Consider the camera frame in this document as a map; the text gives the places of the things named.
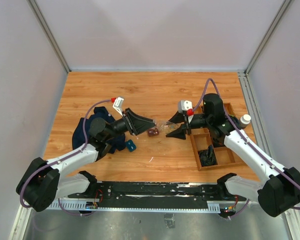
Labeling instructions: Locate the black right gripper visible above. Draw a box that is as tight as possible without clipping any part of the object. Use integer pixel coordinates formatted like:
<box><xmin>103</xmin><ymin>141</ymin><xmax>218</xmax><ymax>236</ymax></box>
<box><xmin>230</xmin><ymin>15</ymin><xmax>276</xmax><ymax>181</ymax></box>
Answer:
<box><xmin>165</xmin><ymin>110</ymin><xmax>212</xmax><ymax>140</ymax></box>

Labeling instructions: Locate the white pill bottle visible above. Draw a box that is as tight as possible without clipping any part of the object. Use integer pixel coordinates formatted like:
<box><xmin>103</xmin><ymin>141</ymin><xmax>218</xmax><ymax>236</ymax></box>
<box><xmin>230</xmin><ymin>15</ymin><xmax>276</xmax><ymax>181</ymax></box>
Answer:
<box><xmin>239</xmin><ymin>114</ymin><xmax>252</xmax><ymax>129</ymax></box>

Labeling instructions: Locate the wooden compartment tray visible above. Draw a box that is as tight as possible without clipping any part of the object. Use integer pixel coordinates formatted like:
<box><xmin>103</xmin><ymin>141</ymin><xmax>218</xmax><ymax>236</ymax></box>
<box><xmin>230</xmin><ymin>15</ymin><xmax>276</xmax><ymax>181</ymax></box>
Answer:
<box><xmin>188</xmin><ymin>102</ymin><xmax>247</xmax><ymax>172</ymax></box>

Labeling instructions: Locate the teal pill organizer box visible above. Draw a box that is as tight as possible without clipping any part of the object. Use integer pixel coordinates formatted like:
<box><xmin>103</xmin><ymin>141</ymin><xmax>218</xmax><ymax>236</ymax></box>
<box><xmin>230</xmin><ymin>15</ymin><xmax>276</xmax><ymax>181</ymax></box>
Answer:
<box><xmin>125</xmin><ymin>139</ymin><xmax>137</xmax><ymax>152</ymax></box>

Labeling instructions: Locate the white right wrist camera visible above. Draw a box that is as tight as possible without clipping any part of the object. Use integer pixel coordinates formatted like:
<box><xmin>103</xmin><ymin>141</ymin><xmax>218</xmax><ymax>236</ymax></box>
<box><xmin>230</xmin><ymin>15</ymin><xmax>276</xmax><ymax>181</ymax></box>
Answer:
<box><xmin>177</xmin><ymin>100</ymin><xmax>194</xmax><ymax>116</ymax></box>

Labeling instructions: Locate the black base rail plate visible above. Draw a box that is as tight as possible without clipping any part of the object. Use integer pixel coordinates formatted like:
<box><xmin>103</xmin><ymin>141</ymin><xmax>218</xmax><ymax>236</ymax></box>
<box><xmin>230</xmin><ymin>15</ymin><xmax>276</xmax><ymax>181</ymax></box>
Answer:
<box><xmin>67</xmin><ymin>181</ymin><xmax>246</xmax><ymax>212</ymax></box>

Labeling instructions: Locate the dark navy cloth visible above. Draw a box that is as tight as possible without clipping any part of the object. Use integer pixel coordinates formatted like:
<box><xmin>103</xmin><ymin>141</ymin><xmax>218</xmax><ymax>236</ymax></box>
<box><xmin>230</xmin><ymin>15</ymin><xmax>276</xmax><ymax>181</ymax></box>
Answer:
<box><xmin>71</xmin><ymin>106</ymin><xmax>127</xmax><ymax>154</ymax></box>

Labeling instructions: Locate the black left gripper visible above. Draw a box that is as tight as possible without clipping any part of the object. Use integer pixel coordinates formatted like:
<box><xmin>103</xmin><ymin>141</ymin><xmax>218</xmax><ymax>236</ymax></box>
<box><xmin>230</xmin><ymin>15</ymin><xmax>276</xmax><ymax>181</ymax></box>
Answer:
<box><xmin>104</xmin><ymin>108</ymin><xmax>156</xmax><ymax>142</ymax></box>

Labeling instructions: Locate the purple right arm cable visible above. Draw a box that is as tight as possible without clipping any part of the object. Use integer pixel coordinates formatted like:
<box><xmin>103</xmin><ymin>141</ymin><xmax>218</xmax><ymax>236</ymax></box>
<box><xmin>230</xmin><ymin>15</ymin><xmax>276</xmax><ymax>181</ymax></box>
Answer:
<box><xmin>192</xmin><ymin>77</ymin><xmax>300</xmax><ymax>221</ymax></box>

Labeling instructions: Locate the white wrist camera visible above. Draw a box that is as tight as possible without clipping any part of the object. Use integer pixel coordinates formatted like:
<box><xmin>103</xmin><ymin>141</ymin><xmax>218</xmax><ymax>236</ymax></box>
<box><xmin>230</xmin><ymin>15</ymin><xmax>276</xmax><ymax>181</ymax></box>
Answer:
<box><xmin>111</xmin><ymin>96</ymin><xmax>125</xmax><ymax>116</ymax></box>
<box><xmin>177</xmin><ymin>100</ymin><xmax>194</xmax><ymax>116</ymax></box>

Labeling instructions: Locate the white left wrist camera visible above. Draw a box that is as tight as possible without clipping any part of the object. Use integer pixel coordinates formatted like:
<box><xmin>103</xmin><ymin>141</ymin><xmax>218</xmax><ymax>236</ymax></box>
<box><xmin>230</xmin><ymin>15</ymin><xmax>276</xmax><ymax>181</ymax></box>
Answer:
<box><xmin>111</xmin><ymin>96</ymin><xmax>125</xmax><ymax>116</ymax></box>

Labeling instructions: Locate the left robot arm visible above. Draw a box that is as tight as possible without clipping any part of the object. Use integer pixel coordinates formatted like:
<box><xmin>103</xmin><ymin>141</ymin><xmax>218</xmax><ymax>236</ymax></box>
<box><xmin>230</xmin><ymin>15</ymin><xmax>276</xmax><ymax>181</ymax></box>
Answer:
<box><xmin>16</xmin><ymin>108</ymin><xmax>156</xmax><ymax>212</ymax></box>

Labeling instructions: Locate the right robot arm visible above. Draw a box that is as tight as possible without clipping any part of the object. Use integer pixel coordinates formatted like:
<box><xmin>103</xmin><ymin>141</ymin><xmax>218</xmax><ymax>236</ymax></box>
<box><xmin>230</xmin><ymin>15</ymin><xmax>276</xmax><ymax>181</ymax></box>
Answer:
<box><xmin>166</xmin><ymin>93</ymin><xmax>300</xmax><ymax>217</ymax></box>

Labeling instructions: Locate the red pill organizer box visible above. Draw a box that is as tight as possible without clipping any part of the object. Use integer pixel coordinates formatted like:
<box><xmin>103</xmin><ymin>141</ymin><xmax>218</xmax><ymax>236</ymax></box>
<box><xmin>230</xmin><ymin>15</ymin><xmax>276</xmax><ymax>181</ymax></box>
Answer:
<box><xmin>147</xmin><ymin>128</ymin><xmax>160</xmax><ymax>137</ymax></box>

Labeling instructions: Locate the clear pill bottle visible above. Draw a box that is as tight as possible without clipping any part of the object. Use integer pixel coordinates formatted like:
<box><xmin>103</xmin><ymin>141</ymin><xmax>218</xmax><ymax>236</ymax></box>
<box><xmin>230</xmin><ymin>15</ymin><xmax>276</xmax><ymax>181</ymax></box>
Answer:
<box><xmin>154</xmin><ymin>120</ymin><xmax>180</xmax><ymax>134</ymax></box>

